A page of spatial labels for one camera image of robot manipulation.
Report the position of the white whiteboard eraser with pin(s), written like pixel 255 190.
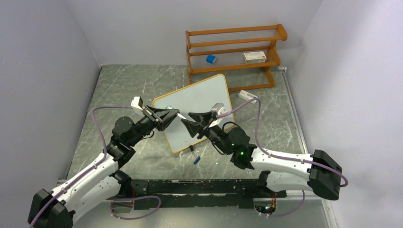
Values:
pixel 247 96

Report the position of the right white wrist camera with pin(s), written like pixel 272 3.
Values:
pixel 216 110

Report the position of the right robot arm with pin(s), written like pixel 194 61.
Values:
pixel 317 172

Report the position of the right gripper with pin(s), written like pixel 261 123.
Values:
pixel 206 118

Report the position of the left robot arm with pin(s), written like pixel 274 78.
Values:
pixel 65 204

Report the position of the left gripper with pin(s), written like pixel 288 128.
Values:
pixel 168 114

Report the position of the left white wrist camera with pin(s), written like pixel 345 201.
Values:
pixel 137 104

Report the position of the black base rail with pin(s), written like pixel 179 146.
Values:
pixel 238 193

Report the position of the white blue whiteboard marker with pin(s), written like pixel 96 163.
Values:
pixel 178 114

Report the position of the white red cardboard box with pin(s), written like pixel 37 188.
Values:
pixel 254 57

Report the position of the orange wooden shelf rack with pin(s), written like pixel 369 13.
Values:
pixel 228 45

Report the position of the blue eraser block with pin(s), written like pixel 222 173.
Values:
pixel 211 59

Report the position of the yellow framed whiteboard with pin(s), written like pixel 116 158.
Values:
pixel 198 97

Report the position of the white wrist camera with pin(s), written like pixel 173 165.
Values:
pixel 137 104
pixel 216 110

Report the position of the blue marker cap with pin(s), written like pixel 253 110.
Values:
pixel 197 160

